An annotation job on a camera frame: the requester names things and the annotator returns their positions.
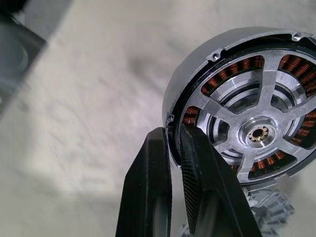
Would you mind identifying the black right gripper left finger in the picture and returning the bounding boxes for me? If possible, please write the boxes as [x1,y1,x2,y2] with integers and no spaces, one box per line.
[115,126,173,237]

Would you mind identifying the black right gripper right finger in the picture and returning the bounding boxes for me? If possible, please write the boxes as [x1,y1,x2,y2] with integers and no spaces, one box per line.
[178,123,263,237]

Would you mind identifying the motor stator with copper windings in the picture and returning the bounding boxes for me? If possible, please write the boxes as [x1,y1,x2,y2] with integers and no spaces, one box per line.
[161,25,316,185]

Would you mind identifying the dark grey rounded shape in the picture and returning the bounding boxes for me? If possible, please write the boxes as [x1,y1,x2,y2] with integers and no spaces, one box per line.
[0,0,48,119]

